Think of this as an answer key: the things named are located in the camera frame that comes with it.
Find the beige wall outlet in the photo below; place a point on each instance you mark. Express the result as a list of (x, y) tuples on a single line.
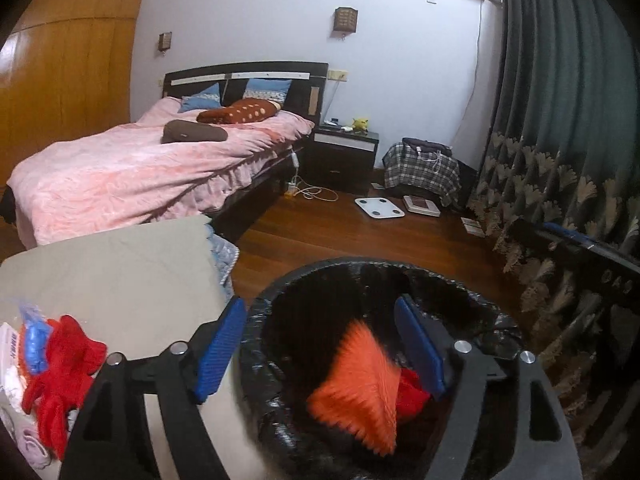
[(337, 76)]

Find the white bathroom scale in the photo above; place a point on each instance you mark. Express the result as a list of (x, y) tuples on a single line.
[(380, 207)]

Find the dark green patterned curtain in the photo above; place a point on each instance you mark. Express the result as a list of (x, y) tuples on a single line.
[(550, 85)]

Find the black cloth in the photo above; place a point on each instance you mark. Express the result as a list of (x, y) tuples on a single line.
[(6, 202)]

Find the orange foam net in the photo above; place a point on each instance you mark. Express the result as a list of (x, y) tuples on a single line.
[(355, 390)]

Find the wooden wardrobe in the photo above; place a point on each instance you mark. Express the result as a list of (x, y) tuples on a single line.
[(65, 75)]

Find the brown wall lamp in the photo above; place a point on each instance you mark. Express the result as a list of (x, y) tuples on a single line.
[(165, 41), (346, 20)]

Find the plaid fabric bag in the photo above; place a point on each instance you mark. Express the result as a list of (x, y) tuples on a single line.
[(420, 170)]

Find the yellow plush toy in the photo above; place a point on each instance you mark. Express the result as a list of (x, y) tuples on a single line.
[(360, 125)]

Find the pink blanket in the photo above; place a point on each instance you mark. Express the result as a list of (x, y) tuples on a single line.
[(125, 170)]

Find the small flat floor box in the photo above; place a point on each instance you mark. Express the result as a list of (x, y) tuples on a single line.
[(472, 226)]

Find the red foam net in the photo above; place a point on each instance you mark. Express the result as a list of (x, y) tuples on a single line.
[(412, 395), (65, 375)]

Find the black trash bin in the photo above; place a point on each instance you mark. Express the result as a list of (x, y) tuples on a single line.
[(325, 266)]

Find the white printed cardboard box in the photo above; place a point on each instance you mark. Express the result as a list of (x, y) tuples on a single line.
[(7, 355)]

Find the blue quilted pad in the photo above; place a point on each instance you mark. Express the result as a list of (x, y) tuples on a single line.
[(222, 260)]

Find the dark wooden bed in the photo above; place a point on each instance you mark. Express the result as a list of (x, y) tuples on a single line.
[(300, 85)]

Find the black-lined trash bin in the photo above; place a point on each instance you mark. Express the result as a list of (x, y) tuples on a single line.
[(260, 360)]

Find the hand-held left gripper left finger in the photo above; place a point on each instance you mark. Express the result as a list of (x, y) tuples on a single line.
[(220, 355)]

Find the blue plastic bag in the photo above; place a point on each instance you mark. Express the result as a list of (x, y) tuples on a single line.
[(35, 345)]

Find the blue patterned pillow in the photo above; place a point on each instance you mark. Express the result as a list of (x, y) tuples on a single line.
[(205, 97), (267, 87)]

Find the pale pink cloth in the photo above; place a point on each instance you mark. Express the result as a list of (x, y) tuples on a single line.
[(32, 447)]

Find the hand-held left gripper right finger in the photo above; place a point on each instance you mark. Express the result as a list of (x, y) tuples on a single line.
[(420, 350)]

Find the small dark bedside device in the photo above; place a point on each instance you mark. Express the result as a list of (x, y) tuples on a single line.
[(331, 122)]

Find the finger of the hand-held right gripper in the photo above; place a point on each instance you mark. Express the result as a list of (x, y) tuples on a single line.
[(567, 235)]

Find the black white nightstand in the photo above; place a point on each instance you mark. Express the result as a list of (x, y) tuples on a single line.
[(340, 160)]

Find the brown pillow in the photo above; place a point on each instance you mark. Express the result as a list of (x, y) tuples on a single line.
[(195, 132)]

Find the red dotted pillow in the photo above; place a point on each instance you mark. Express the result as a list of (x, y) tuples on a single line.
[(245, 110)]

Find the white power strip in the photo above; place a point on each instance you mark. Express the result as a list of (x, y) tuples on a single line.
[(291, 189)]

